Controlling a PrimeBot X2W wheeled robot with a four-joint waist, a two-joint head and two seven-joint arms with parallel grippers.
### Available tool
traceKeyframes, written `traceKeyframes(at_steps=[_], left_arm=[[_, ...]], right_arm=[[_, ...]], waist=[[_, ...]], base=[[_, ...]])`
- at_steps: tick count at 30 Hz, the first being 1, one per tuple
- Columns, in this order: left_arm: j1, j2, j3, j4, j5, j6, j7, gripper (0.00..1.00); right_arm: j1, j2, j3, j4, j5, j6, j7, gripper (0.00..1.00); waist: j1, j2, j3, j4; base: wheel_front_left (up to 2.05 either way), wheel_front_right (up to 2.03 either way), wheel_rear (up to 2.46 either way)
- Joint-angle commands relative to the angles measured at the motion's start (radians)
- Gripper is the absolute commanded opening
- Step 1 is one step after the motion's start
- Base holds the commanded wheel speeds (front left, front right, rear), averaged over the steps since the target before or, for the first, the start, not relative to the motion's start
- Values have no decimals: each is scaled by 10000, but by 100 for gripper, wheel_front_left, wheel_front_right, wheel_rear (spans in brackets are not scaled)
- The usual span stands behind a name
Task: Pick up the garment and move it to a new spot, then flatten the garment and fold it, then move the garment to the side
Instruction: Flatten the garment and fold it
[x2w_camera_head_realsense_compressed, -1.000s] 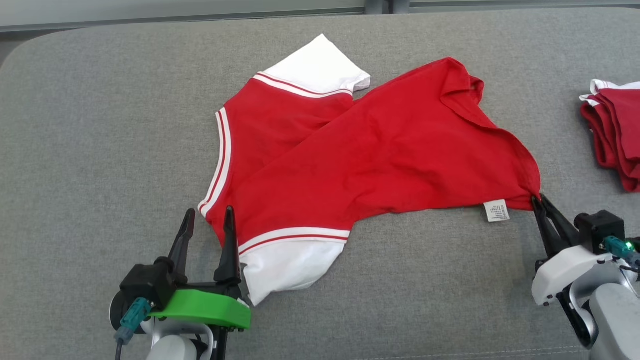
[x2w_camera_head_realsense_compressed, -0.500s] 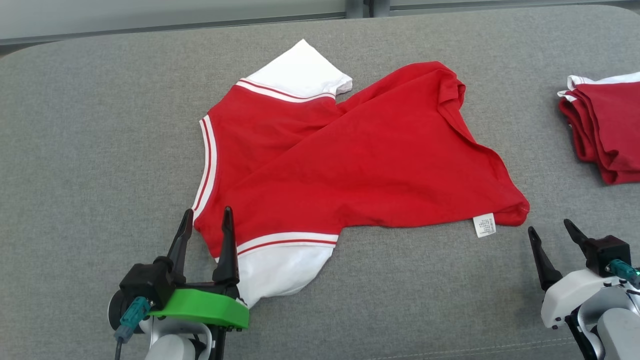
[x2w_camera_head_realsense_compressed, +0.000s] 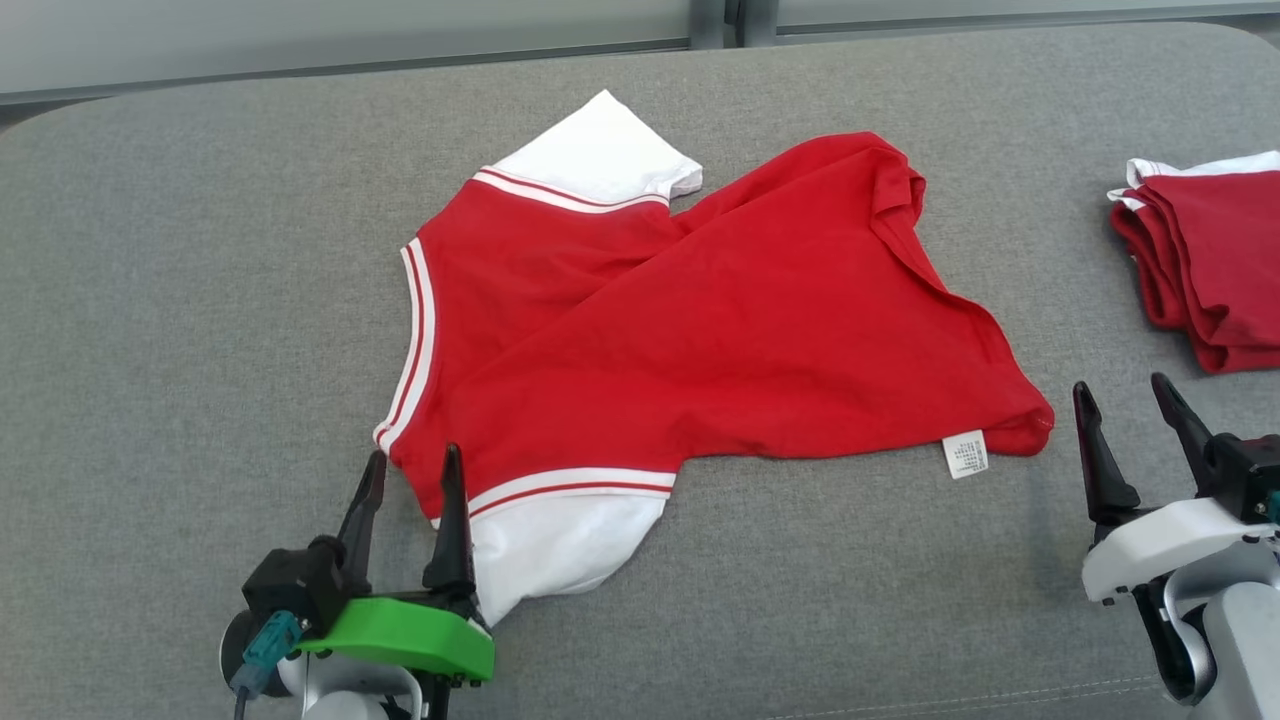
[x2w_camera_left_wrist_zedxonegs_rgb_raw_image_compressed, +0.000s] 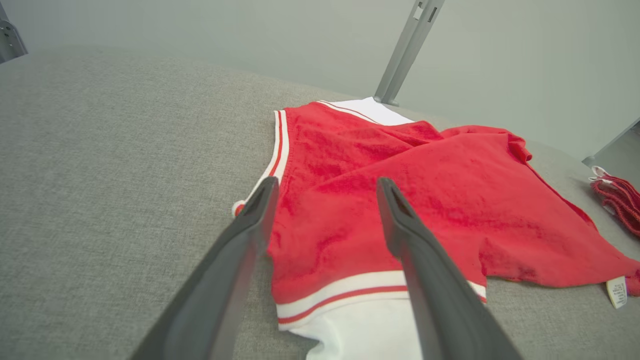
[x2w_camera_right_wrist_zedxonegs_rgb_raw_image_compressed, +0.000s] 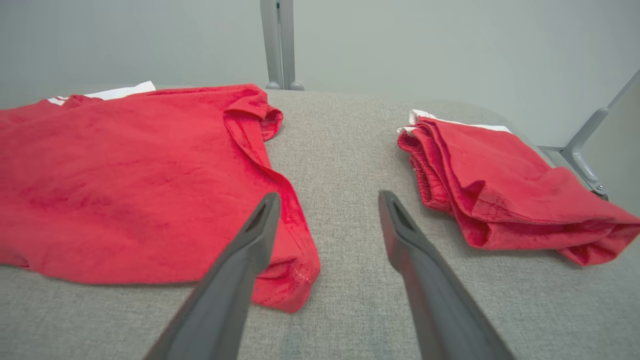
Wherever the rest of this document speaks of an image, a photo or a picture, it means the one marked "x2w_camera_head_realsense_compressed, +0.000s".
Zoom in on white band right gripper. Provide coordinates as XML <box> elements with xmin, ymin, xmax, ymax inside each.
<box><xmin>1072</xmin><ymin>372</ymin><xmax>1280</xmax><ymax>607</ymax></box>

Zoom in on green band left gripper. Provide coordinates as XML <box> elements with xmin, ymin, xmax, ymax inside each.
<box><xmin>294</xmin><ymin>443</ymin><xmax>497</xmax><ymax>687</ymax></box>

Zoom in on red garment with white trim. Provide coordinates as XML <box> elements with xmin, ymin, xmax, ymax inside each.
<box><xmin>1106</xmin><ymin>150</ymin><xmax>1280</xmax><ymax>377</ymax></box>

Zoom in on red white striped jersey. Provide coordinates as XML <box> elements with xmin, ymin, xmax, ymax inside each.
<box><xmin>372</xmin><ymin>89</ymin><xmax>1057</xmax><ymax>627</ymax></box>

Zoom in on left black cable teal connector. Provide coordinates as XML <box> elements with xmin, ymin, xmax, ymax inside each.
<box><xmin>229</xmin><ymin>610</ymin><xmax>305</xmax><ymax>720</ymax></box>

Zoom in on grey vertical post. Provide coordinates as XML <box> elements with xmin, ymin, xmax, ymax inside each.
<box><xmin>689</xmin><ymin>0</ymin><xmax>782</xmax><ymax>50</ymax></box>

